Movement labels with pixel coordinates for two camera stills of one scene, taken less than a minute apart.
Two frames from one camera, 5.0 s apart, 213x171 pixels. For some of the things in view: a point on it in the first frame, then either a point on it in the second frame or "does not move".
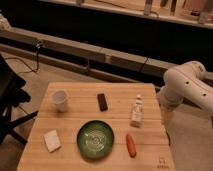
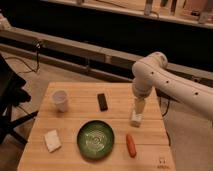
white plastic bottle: x=137 y=113 does not move
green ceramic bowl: x=95 y=139 does not move
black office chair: x=12 y=95 does not move
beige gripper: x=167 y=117 to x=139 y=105
